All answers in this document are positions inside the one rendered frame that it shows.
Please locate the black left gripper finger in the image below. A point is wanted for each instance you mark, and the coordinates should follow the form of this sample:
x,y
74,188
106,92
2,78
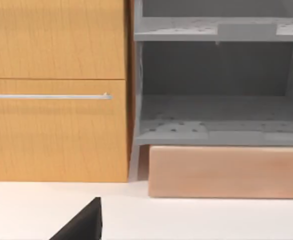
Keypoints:
x,y
86,222

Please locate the wooden cupboard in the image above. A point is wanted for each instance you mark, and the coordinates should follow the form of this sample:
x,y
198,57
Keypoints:
x,y
131,100

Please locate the pale wooden drawer front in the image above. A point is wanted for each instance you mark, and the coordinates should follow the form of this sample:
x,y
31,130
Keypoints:
x,y
226,172

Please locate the plain wooden drawer front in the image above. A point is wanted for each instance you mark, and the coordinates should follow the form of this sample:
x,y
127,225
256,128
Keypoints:
x,y
56,37

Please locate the grey pierced shelf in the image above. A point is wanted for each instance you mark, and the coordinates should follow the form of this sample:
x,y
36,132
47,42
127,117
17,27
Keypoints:
x,y
186,28

